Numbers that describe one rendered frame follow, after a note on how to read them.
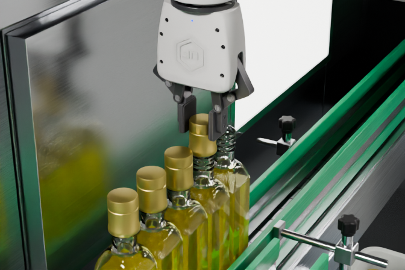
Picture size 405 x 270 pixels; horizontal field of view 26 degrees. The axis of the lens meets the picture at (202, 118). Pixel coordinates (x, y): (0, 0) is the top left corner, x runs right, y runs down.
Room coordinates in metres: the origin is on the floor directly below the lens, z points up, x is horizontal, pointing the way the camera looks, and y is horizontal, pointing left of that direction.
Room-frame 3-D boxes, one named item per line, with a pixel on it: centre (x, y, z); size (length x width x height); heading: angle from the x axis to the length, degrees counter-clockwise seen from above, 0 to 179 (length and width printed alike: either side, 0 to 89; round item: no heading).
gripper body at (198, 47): (0.97, 0.00, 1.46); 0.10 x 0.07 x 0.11; 60
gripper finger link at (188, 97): (0.99, 0.03, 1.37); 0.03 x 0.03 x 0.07; 60
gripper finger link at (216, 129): (0.95, -0.03, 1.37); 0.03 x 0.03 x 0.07; 60
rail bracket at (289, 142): (1.33, -0.12, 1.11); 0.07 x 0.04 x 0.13; 60
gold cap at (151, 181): (0.87, 0.06, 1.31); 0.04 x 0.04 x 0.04
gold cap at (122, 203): (0.82, 0.09, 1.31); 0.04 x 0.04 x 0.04
